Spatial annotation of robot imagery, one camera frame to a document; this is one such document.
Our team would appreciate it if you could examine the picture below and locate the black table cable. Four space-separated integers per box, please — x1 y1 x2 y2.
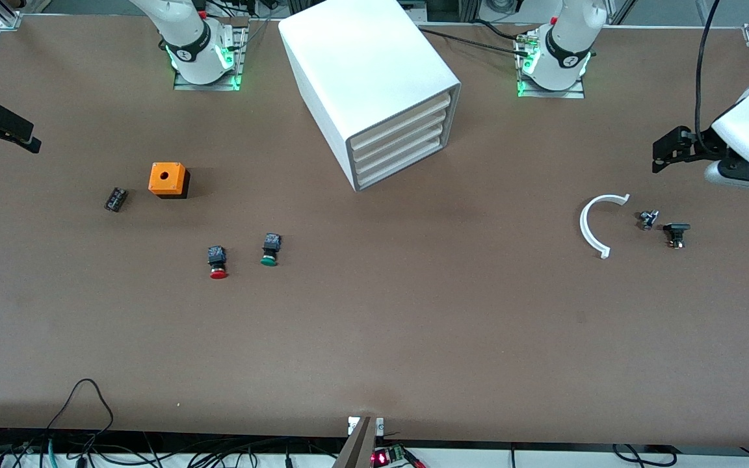
417 19 538 58

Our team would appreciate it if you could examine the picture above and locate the orange button box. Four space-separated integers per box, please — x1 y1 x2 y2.
148 162 191 200

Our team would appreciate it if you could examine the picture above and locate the circuit board with red light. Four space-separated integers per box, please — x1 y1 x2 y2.
371 444 427 468

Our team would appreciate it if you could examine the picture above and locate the cream cabinet drawer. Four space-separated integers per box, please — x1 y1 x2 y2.
348 93 451 151
356 138 445 190
351 110 449 165
354 125 447 178

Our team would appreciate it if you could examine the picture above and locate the black selector switch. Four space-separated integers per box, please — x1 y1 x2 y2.
663 222 692 250

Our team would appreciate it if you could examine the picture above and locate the white curved plastic arc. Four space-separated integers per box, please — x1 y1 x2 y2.
579 193 631 259

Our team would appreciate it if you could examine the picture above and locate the white drawer cabinet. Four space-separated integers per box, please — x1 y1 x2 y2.
278 0 462 192

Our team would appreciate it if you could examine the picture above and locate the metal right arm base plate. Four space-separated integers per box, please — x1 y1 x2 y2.
173 26 248 92

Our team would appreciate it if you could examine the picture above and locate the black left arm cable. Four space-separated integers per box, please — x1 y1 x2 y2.
694 0 723 157

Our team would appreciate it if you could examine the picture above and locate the green push button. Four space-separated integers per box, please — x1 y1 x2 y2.
260 233 282 267

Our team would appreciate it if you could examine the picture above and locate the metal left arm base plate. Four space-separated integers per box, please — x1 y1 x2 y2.
516 32 586 99

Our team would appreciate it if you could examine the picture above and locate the grey wedge post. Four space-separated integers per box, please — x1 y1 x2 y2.
332 416 385 468

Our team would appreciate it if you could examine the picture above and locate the black looped cable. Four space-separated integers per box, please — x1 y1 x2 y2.
46 379 115 433

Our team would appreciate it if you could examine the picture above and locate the red push button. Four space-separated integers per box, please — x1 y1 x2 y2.
208 245 229 280

